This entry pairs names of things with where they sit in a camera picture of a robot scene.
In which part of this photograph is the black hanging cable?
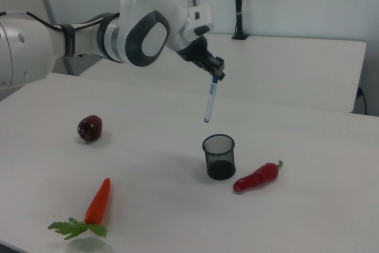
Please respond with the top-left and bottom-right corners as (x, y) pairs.
(356, 86), (368, 116)

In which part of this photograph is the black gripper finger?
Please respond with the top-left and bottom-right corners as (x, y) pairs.
(213, 56), (227, 82)
(197, 55), (217, 79)

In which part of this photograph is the black pole with clamp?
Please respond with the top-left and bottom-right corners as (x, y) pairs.
(231, 0), (250, 41)

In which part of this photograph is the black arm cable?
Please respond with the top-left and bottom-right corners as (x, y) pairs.
(0, 11), (120, 32)

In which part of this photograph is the black cable strap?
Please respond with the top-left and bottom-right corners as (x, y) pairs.
(60, 23), (78, 58)

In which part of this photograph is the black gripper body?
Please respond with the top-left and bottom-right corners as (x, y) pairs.
(176, 36), (222, 72)

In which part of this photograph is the red chili pepper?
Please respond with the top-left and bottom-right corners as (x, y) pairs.
(232, 159), (284, 194)

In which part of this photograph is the black mesh pen holder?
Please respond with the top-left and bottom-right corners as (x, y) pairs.
(202, 133), (237, 181)

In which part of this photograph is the blue white marker pen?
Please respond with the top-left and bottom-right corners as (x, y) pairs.
(203, 76), (219, 124)

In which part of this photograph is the white background table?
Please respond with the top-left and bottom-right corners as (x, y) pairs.
(79, 32), (368, 114)

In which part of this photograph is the orange carrot with green leaves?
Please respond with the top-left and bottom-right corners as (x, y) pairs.
(47, 177), (111, 241)

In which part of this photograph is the dark red apple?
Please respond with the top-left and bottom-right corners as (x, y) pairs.
(77, 114), (104, 143)

